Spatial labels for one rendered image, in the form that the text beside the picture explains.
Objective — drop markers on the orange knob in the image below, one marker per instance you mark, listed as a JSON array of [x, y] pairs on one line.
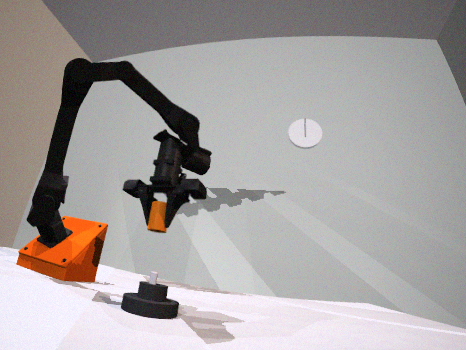
[[157, 217]]

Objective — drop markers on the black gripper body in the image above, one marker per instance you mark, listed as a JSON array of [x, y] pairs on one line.
[[165, 179]]

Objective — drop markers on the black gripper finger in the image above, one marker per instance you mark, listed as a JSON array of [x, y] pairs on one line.
[[174, 201], [146, 201]]

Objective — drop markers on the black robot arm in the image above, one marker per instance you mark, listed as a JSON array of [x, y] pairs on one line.
[[79, 75]]

